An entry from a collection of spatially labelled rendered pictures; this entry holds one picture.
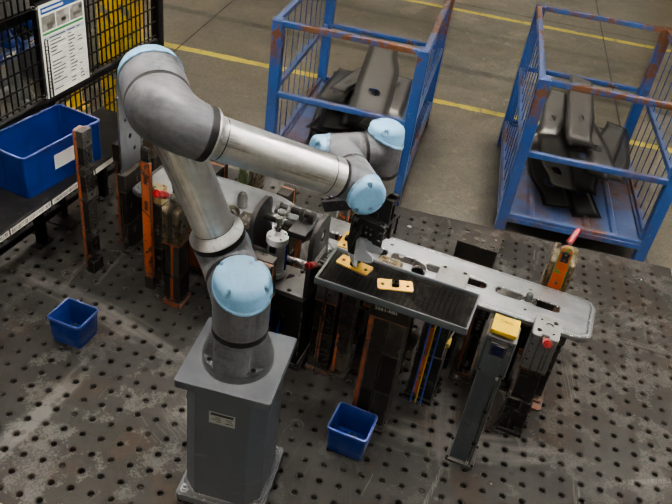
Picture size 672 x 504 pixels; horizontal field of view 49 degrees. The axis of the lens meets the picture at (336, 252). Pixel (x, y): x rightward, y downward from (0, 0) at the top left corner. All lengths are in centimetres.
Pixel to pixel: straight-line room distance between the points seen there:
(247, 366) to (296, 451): 49
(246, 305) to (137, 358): 79
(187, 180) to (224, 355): 36
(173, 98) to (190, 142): 7
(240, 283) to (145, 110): 40
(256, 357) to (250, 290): 17
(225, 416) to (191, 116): 67
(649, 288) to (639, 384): 53
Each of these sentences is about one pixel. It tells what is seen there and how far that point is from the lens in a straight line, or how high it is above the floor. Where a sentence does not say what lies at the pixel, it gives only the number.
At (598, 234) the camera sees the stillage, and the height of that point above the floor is 18.
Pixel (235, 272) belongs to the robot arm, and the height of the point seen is 133.
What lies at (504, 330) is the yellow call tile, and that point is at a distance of 171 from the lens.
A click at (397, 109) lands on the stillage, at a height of 44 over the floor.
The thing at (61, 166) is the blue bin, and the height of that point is 108.
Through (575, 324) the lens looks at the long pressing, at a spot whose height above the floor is 100.
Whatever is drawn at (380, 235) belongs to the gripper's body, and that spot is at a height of 132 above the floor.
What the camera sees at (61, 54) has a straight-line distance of 249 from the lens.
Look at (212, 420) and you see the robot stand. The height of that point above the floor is 100.
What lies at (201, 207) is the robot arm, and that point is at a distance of 145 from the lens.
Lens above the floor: 224
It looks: 36 degrees down
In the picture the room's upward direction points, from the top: 9 degrees clockwise
